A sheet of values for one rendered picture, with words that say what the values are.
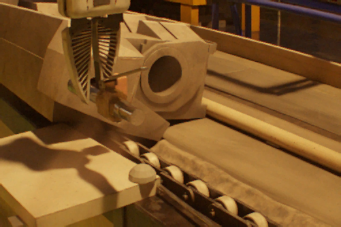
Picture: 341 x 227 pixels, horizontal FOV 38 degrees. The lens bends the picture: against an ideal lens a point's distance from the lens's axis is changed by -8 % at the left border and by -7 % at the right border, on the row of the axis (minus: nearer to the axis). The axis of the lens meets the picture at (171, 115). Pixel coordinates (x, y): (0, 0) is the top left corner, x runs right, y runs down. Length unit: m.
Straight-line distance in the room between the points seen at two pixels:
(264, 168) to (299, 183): 0.08
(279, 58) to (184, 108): 0.58
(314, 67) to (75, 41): 0.95
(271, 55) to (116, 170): 0.95
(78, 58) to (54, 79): 0.16
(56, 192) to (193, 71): 0.48
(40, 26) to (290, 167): 0.56
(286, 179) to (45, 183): 0.41
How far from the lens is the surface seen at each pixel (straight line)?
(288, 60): 1.61
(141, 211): 0.76
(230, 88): 1.40
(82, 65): 0.76
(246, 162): 0.96
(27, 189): 0.77
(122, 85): 0.82
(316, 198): 0.85
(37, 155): 0.88
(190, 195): 0.77
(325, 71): 1.52
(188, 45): 1.09
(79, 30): 0.73
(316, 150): 0.97
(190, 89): 1.11
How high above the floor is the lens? 1.15
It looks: 19 degrees down
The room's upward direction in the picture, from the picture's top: 1 degrees clockwise
